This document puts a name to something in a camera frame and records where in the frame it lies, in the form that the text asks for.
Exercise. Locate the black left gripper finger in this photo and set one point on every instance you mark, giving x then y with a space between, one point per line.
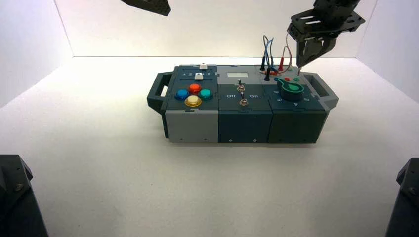
150 6

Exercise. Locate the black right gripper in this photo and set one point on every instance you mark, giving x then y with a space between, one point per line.
327 19

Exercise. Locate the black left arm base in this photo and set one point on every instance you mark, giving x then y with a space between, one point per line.
16 209

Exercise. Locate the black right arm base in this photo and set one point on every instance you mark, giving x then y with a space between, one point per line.
406 212

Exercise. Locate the green pointer rotary knob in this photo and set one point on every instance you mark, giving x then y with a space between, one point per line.
290 91

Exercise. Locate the grey rectangular display window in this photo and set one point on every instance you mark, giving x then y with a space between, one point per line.
237 75

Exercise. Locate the small white slider knob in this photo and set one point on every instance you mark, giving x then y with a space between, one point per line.
203 66

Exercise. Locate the large white slider knob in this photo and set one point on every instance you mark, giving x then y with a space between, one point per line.
198 76

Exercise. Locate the red dome push button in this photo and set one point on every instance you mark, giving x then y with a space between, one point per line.
194 88

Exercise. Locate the blue dome push button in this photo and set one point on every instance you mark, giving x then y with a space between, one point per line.
182 94

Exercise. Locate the dark teal modular task box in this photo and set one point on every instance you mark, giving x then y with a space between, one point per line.
245 121

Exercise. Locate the yellow dome push button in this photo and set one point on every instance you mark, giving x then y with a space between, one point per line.
193 101

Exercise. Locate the green dome push button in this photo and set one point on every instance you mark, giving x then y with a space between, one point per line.
206 94

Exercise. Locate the metal toggle switch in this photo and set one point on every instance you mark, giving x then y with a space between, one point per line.
242 100
240 86

